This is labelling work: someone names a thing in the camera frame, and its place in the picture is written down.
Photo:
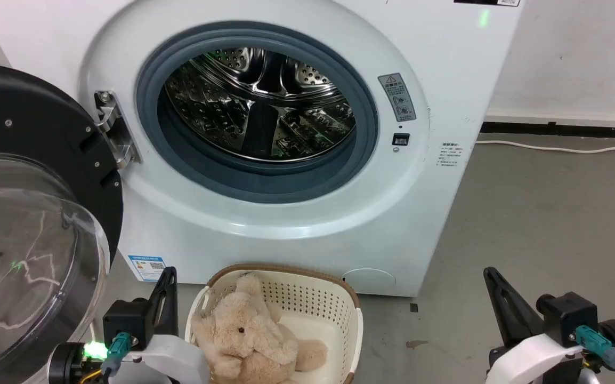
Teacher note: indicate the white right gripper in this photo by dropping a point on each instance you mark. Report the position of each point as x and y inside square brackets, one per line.
[536, 360]

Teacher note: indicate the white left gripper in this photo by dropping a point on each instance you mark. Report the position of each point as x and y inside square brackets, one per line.
[174, 357]

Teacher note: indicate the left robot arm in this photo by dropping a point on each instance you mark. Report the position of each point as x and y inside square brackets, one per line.
[67, 365]

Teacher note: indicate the white front-load washing machine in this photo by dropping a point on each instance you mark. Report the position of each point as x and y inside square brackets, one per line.
[297, 250]

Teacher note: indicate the blue white energy label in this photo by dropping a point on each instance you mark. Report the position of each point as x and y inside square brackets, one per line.
[147, 268]

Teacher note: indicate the beige plush teddy bear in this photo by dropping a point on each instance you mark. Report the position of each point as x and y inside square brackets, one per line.
[249, 336]

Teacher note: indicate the round white filter cover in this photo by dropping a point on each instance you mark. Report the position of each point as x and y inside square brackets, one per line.
[369, 281]

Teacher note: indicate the cream plastic laundry basket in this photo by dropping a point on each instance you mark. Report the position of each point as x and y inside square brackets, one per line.
[313, 301]

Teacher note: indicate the grey rubber door gasket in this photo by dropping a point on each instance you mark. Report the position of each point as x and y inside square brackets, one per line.
[265, 181]

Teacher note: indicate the small printed spec label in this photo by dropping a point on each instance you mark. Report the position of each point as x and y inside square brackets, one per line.
[450, 154]

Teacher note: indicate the metal door hinge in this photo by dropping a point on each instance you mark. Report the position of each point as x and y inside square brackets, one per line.
[117, 136]

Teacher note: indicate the black door latch socket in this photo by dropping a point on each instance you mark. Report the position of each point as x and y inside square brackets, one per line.
[401, 140]

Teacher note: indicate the stainless steel washer drum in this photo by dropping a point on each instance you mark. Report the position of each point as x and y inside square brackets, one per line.
[217, 101]

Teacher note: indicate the black washer door glass dome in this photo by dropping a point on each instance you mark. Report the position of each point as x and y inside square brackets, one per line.
[30, 138]

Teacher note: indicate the grey warning sticker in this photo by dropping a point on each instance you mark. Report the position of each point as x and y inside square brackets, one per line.
[397, 96]

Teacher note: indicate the black washer control panel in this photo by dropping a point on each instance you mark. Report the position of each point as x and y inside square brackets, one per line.
[488, 2]

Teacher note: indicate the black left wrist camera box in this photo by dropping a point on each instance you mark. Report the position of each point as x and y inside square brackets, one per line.
[126, 322]

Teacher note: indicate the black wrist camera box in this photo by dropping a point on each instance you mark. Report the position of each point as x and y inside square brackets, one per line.
[568, 314]
[126, 322]

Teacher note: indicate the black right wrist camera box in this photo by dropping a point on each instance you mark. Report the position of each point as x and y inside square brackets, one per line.
[568, 314]

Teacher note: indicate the black wall baseboard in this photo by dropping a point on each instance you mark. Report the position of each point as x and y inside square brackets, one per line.
[579, 130]

